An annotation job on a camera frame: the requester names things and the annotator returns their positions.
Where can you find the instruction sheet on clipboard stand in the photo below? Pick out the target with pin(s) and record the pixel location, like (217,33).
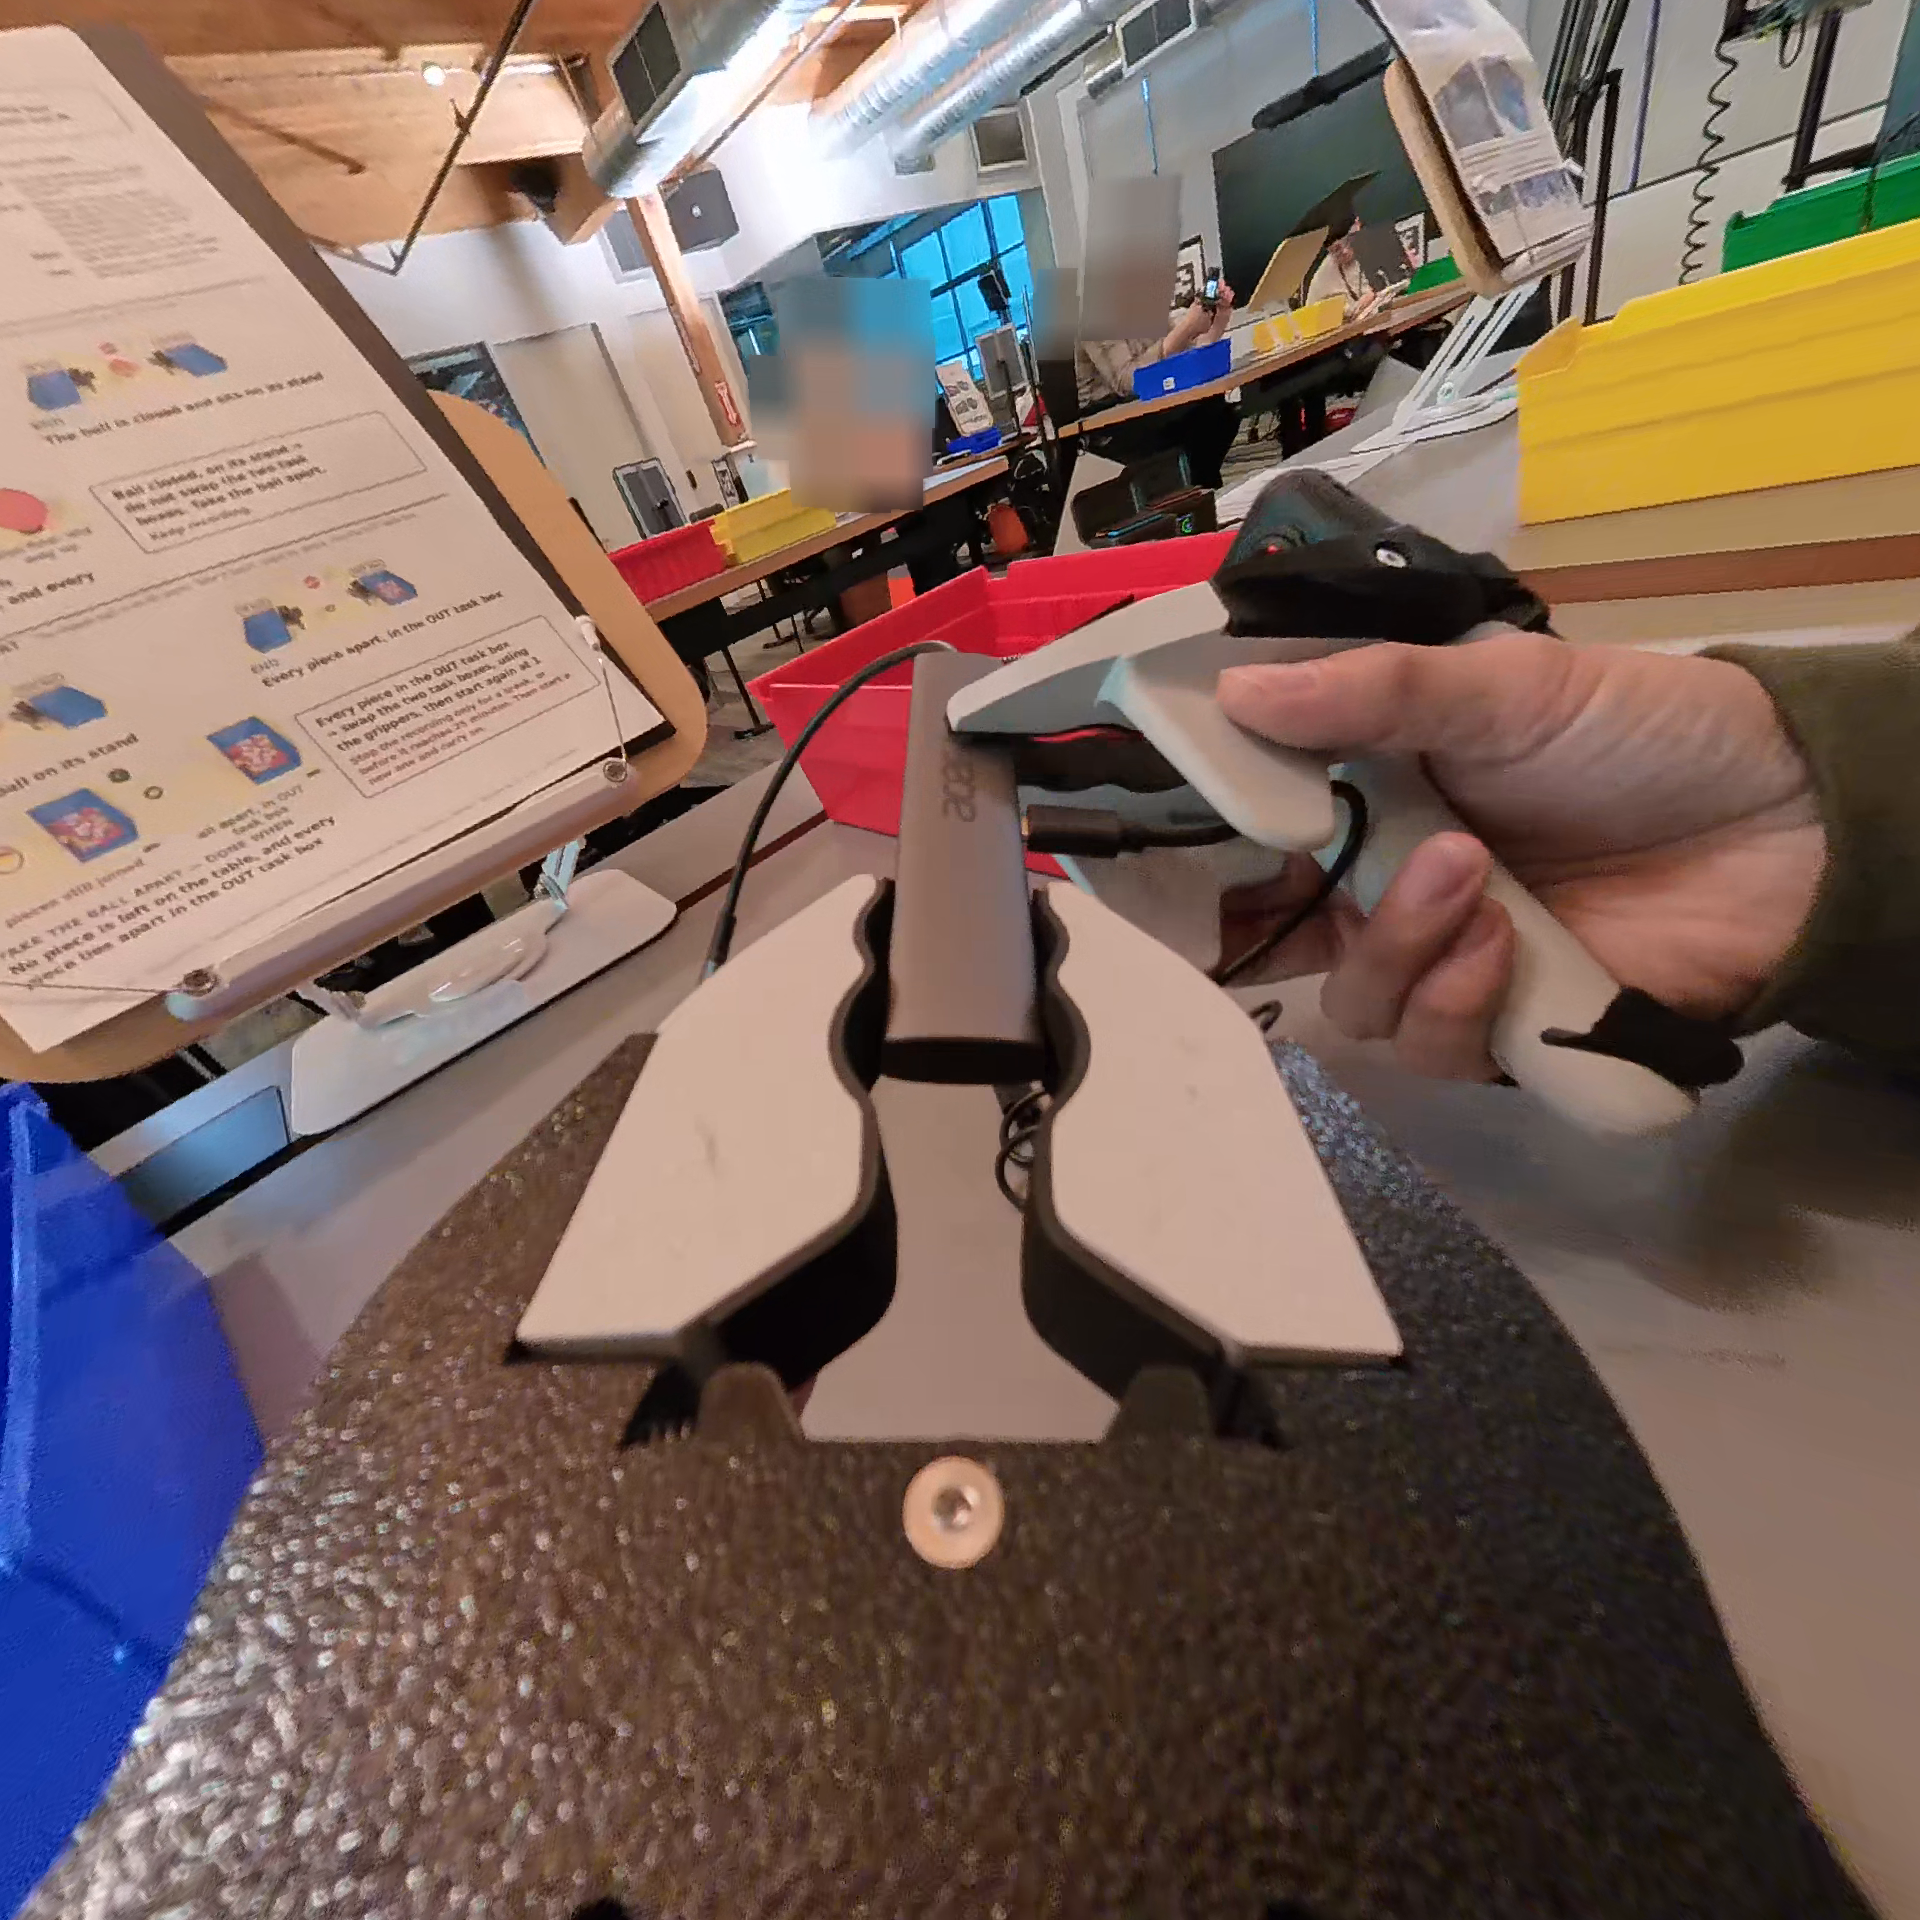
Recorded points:
(662,681)

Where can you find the silver spiral duct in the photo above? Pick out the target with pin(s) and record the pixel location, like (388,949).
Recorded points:
(975,60)

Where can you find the yellow plastic bin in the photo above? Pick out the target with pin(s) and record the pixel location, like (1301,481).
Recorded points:
(1301,322)
(1724,388)
(773,529)

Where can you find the wooden table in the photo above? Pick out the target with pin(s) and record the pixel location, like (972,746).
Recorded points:
(863,529)

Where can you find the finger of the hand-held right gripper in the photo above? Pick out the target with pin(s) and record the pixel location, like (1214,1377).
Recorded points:
(1049,674)
(1178,720)

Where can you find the black wall speaker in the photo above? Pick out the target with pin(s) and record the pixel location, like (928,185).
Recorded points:
(702,211)

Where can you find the black electronic device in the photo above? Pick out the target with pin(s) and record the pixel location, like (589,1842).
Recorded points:
(1142,511)

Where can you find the person's right hand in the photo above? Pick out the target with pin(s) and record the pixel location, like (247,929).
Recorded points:
(1621,810)

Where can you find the white clipboard stand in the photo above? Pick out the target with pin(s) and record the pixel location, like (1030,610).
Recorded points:
(599,922)
(1477,359)

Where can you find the silver rectangular duct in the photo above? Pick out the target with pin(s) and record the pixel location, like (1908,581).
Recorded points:
(704,75)

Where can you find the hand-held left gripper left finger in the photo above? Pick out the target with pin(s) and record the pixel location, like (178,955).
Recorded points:
(720,1155)

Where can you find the green plastic bin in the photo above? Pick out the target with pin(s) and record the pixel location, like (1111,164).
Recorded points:
(1815,224)

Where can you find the person's right forearm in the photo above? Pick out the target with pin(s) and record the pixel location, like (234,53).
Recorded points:
(1862,840)

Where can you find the white instruction sheet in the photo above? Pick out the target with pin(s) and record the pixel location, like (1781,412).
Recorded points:
(1500,120)
(225,524)

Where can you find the brown clipboard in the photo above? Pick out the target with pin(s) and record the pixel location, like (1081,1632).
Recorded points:
(1448,211)

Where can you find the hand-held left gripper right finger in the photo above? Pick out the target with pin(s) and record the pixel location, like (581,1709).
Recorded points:
(1201,1184)

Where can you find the grey usb hub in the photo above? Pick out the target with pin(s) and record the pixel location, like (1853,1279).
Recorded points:
(960,931)

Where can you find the blue plastic bin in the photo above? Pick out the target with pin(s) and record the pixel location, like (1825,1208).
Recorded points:
(1185,375)
(106,1424)

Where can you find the red plastic bin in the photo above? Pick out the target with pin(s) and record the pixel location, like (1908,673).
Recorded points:
(855,735)
(668,568)

